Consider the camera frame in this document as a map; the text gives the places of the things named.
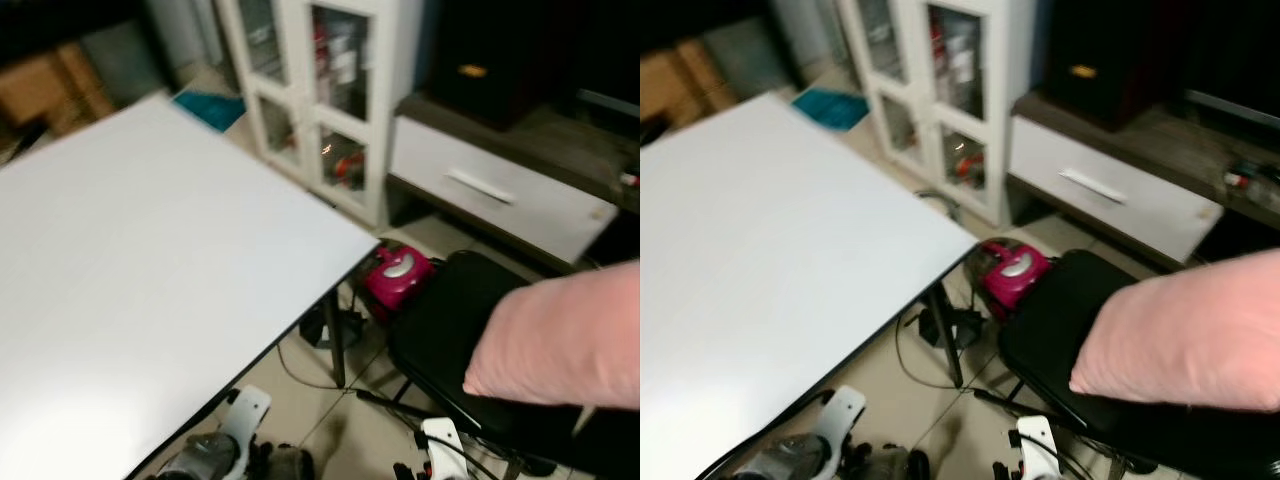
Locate white drawer TV stand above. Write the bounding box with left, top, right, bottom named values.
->
left=1004, top=90, right=1280, bottom=273
left=386, top=93, right=641, bottom=278

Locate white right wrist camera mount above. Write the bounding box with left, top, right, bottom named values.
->
left=420, top=417, right=469, bottom=480
left=1014, top=415, right=1063, bottom=480

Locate black padded chair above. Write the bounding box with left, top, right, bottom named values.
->
left=387, top=250, right=641, bottom=478
left=998, top=249, right=1280, bottom=478

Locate pink vacuum cleaner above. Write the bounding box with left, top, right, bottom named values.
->
left=361, top=242, right=437, bottom=322
left=977, top=239, right=1054, bottom=320

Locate white glass-door cabinet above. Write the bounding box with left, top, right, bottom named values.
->
left=835, top=0, right=1043, bottom=228
left=215, top=0, right=423, bottom=228

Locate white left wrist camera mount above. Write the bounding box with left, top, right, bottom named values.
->
left=813, top=385, right=868, bottom=453
left=217, top=385, right=273, bottom=453

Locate black table leg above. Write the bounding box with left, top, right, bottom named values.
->
left=928, top=283, right=966, bottom=390
left=324, top=290, right=348, bottom=390

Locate brown cardboard box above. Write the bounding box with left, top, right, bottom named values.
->
left=640, top=42, right=738, bottom=119
left=0, top=43, right=117, bottom=137

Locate pink pillow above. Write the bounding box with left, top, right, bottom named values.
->
left=462, top=261, right=641, bottom=412
left=1068, top=249, right=1280, bottom=414

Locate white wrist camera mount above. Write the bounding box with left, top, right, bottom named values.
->
left=420, top=417, right=469, bottom=480
left=1014, top=415, right=1063, bottom=480
left=813, top=385, right=868, bottom=453
left=217, top=385, right=273, bottom=453

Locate teal box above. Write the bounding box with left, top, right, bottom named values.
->
left=171, top=88, right=247, bottom=134
left=792, top=87, right=870, bottom=132

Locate black power adapter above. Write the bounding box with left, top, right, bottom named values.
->
left=917, top=303, right=986, bottom=350
left=299, top=304, right=367, bottom=352

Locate black speaker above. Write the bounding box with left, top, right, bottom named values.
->
left=428, top=0, right=576, bottom=129
left=1043, top=0, right=1193, bottom=129

